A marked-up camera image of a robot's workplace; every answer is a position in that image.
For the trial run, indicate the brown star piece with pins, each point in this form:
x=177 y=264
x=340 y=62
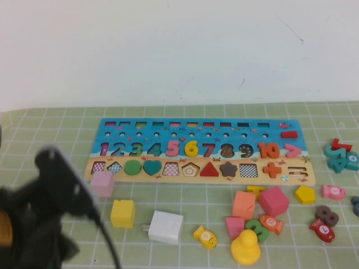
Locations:
x=228 y=169

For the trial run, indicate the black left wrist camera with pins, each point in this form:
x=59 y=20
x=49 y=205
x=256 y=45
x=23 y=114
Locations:
x=64 y=182

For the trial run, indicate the teal fish number four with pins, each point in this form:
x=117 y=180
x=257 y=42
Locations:
x=353 y=160

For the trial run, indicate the brown number eight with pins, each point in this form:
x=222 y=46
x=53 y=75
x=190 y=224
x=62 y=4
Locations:
x=322 y=212

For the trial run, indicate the green number three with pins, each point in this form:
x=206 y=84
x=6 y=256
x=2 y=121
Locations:
x=253 y=225

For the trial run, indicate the small yellow wooden piece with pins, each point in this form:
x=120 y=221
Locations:
x=255 y=189

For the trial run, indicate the yellow pentagon piece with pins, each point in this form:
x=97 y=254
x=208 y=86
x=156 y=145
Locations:
x=304 y=194

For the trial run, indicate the pink fish number five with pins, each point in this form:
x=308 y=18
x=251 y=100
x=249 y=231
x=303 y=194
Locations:
x=333 y=192

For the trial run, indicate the white charger adapter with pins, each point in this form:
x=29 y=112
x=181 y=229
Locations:
x=166 y=227

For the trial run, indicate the orange cube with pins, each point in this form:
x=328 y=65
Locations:
x=243 y=204

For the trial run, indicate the pink greater-than sign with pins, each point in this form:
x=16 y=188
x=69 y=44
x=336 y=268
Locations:
x=294 y=150

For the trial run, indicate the red fish number seven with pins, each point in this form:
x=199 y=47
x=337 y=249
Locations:
x=323 y=231

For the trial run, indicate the yellow fish number nine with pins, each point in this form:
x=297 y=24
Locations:
x=204 y=236

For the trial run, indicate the teal number two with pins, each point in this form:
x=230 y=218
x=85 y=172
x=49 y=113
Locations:
x=330 y=152

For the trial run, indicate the red triangle piece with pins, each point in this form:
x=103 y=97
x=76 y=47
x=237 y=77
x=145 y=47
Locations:
x=209 y=171

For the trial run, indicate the red wooden block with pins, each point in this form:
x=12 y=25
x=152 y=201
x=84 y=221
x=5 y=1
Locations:
x=289 y=134

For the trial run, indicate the teal heart piece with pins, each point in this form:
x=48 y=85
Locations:
x=152 y=167

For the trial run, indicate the orange plus sign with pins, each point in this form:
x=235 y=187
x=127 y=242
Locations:
x=271 y=170

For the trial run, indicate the rose red cube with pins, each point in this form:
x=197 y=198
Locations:
x=274 y=201

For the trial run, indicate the green circle piece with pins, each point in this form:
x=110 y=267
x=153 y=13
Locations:
x=133 y=167

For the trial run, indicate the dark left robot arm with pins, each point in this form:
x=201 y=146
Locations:
x=33 y=238

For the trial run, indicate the yellow rubber duck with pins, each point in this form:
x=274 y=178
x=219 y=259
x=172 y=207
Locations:
x=245 y=250

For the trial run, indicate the wooden number puzzle board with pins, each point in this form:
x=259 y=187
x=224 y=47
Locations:
x=291 y=126

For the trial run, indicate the pink trapezoid piece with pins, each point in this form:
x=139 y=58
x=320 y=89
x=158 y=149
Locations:
x=234 y=227

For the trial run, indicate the green grid table mat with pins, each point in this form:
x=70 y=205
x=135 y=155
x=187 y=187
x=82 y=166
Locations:
x=196 y=201

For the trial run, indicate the yellow number six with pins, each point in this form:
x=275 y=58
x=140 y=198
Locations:
x=189 y=147

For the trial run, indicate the light pink cube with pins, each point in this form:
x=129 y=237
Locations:
x=103 y=185

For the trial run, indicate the yellow cube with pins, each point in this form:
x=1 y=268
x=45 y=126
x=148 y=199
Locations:
x=122 y=214

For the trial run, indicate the dark blue number nine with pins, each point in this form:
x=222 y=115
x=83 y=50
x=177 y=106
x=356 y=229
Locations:
x=356 y=206

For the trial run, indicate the orange fish number ten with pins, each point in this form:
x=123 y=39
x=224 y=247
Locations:
x=271 y=223

